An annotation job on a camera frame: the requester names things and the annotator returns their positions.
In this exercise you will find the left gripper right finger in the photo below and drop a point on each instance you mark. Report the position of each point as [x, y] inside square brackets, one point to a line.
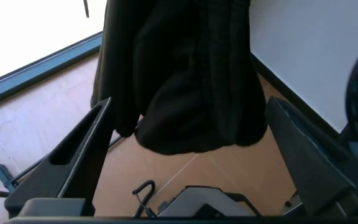
[312, 174]

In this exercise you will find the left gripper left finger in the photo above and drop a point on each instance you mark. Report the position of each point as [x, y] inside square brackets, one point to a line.
[82, 177]

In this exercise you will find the black garment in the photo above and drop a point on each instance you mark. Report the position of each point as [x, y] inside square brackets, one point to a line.
[182, 77]

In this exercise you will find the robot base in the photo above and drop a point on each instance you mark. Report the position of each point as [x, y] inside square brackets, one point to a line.
[197, 202]

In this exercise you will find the black clothes rack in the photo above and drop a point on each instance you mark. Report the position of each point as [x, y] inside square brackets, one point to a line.
[5, 177]

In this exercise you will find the window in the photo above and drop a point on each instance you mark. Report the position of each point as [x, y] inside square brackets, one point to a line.
[26, 31]

